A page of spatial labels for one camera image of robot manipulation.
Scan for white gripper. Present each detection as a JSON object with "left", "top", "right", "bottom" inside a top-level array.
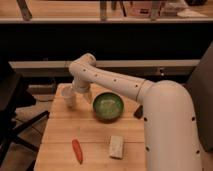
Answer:
[{"left": 72, "top": 79, "right": 92, "bottom": 104}]

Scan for green ceramic bowl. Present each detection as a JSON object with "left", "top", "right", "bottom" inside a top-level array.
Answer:
[{"left": 93, "top": 92, "right": 124, "bottom": 121}]

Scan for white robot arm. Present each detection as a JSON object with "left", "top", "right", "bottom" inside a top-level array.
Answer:
[{"left": 69, "top": 53, "right": 202, "bottom": 171}]

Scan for orange carrot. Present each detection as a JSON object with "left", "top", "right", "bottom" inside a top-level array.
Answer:
[{"left": 72, "top": 139, "right": 83, "bottom": 164}]

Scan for black rectangular block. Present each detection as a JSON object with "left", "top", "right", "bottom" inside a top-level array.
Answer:
[{"left": 133, "top": 105, "right": 143, "bottom": 119}]

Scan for white sponge block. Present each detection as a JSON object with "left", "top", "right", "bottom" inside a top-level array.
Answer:
[{"left": 109, "top": 135, "right": 124, "bottom": 159}]

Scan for black office chair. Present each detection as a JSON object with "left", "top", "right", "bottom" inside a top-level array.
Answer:
[{"left": 0, "top": 59, "right": 50, "bottom": 167}]

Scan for grey box at right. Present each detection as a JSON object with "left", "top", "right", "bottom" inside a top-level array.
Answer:
[{"left": 186, "top": 42, "right": 213, "bottom": 152}]

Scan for long grey metal rail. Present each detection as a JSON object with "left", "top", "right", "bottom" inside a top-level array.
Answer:
[{"left": 10, "top": 60, "right": 199, "bottom": 77}]

